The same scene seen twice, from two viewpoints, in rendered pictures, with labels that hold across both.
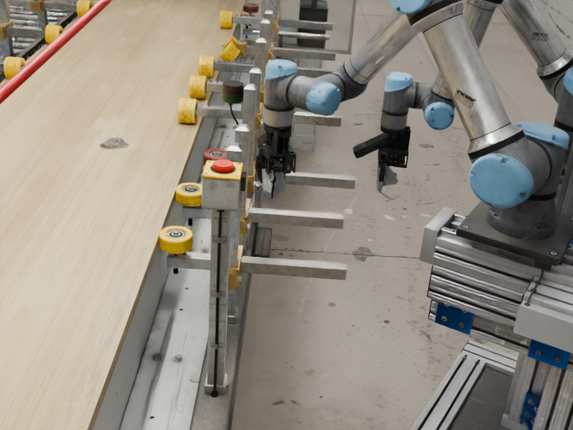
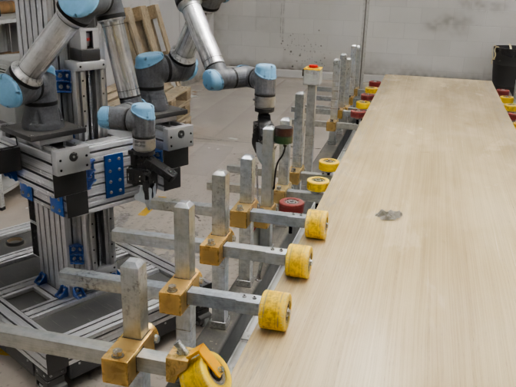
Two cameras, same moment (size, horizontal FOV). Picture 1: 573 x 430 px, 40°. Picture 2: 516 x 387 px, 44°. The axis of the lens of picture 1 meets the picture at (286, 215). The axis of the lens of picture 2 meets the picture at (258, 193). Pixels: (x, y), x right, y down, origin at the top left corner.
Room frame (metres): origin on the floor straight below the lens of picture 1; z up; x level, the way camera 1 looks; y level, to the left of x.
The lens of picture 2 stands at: (4.02, 0.60, 1.61)
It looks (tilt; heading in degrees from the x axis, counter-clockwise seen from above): 19 degrees down; 195
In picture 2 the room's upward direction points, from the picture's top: 1 degrees clockwise
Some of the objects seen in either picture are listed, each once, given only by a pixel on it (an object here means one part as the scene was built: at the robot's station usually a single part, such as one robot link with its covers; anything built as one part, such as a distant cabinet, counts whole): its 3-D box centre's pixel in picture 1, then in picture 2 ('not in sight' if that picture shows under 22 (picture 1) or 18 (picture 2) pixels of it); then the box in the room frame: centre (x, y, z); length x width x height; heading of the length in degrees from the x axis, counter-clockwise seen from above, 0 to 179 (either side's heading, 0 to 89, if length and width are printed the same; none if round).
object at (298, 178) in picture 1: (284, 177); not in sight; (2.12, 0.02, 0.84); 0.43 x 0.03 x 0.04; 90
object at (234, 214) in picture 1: (230, 240); (297, 150); (1.58, 0.13, 0.92); 0.03 x 0.03 x 0.48; 0
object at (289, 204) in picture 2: (217, 170); (290, 216); (2.12, 0.22, 0.85); 0.08 x 0.08 x 0.11
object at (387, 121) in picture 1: (393, 119); (143, 143); (2.13, -0.29, 1.05); 0.08 x 0.08 x 0.05
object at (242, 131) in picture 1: (239, 210); (283, 181); (1.83, 0.13, 0.87); 0.03 x 0.03 x 0.48; 0
